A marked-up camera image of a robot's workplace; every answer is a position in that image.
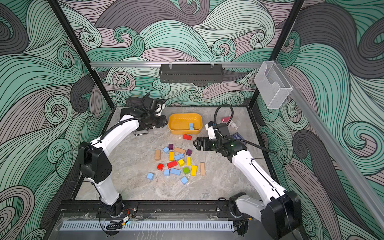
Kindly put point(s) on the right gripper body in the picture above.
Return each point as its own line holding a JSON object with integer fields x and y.
{"x": 209, "y": 144}

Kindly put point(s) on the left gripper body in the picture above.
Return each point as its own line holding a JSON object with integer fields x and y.
{"x": 155, "y": 121}

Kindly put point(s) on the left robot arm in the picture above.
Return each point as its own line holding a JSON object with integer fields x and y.
{"x": 93, "y": 157}

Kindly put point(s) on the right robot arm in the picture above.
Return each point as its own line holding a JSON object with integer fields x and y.
{"x": 237, "y": 153}

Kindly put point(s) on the black briefcase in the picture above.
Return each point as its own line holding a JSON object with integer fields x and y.
{"x": 144, "y": 115}

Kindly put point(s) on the yellow plastic bin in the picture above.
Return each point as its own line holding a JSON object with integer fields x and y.
{"x": 179, "y": 123}

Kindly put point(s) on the wooden block right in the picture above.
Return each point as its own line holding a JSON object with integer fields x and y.
{"x": 202, "y": 169}

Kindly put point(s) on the wooden block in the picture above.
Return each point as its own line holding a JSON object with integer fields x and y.
{"x": 158, "y": 155}
{"x": 202, "y": 169}

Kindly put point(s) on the red block near bin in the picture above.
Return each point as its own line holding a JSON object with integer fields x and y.
{"x": 187, "y": 137}

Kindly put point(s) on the yellow long block right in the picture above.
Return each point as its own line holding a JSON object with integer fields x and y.
{"x": 194, "y": 170}

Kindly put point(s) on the yellow long block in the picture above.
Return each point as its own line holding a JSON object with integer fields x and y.
{"x": 194, "y": 170}
{"x": 171, "y": 156}

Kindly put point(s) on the blue long block centre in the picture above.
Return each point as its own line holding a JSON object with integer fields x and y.
{"x": 179, "y": 157}

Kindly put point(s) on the blue long block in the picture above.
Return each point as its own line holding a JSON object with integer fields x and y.
{"x": 179, "y": 157}
{"x": 175, "y": 171}

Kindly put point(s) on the wooden block angled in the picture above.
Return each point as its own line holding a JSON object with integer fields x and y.
{"x": 179, "y": 150}

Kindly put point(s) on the small pink white toy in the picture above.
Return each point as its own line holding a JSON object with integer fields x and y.
{"x": 230, "y": 122}

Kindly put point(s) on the wooden block left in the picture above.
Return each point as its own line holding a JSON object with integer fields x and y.
{"x": 158, "y": 155}

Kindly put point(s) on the yellow cube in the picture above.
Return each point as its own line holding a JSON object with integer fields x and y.
{"x": 181, "y": 162}

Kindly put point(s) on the green cube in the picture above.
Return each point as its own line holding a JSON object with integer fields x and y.
{"x": 186, "y": 170}

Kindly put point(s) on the yellow long block left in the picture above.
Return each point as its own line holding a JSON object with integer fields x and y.
{"x": 171, "y": 156}

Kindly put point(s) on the red long block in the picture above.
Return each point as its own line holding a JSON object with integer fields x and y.
{"x": 172, "y": 164}

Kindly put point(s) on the blue cube bottom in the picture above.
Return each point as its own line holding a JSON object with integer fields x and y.
{"x": 184, "y": 180}

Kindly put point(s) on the blue long block lower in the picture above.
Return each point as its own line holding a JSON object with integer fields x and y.
{"x": 175, "y": 171}

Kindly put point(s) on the red cube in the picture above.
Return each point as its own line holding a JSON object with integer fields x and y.
{"x": 160, "y": 167}

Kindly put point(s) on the clear acrylic holder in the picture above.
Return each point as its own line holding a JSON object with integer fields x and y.
{"x": 273, "y": 84}

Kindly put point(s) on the black wall shelf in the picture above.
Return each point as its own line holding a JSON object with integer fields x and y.
{"x": 191, "y": 74}

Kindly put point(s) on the aluminium wall rail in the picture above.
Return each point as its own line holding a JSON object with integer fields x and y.
{"x": 121, "y": 64}

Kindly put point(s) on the white slotted cable duct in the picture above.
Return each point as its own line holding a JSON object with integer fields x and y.
{"x": 151, "y": 226}

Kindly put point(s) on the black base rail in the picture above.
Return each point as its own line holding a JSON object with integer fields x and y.
{"x": 177, "y": 207}

